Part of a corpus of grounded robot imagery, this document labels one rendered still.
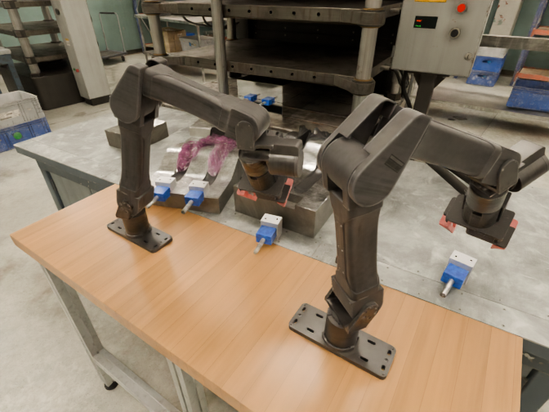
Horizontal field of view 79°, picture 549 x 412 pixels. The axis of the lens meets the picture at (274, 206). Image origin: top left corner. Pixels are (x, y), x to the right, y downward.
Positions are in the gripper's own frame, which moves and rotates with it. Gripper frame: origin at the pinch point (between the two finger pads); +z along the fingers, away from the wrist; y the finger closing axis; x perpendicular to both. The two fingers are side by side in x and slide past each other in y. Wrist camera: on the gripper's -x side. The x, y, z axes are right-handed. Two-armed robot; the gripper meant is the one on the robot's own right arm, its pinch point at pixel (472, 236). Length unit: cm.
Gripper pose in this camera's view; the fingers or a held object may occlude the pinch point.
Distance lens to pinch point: 83.2
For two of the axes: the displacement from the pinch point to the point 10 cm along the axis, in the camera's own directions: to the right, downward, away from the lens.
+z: 3.3, 5.2, 7.9
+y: -7.4, -3.7, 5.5
